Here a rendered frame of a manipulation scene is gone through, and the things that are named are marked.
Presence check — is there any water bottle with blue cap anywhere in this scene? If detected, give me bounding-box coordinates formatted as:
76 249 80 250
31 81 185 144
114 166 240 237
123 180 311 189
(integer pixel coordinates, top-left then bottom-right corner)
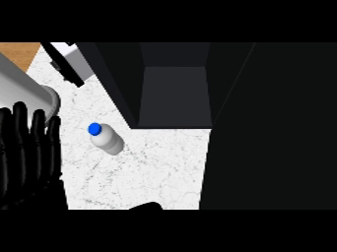
88 122 128 157

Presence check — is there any dark grey open cabinet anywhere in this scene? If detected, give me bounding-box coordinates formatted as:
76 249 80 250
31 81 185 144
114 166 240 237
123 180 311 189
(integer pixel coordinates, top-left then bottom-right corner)
76 41 258 130

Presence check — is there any white appliance with black edge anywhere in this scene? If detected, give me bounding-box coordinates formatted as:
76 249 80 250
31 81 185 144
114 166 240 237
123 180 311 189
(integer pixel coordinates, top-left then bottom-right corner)
40 41 100 89

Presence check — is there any dark grey cabinet door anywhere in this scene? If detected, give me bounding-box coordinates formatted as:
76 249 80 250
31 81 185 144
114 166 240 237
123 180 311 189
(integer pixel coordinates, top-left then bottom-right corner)
199 41 337 211

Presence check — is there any pale grey cylinder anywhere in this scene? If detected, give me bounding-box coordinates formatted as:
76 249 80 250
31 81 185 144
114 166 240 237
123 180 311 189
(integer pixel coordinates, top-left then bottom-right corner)
0 42 63 128

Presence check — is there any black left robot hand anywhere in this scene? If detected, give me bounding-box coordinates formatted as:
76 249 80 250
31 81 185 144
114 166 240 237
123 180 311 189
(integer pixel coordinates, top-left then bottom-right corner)
0 100 70 211

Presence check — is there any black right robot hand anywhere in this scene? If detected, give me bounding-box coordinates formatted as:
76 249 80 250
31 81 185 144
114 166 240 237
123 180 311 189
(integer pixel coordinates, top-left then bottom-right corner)
126 201 165 211

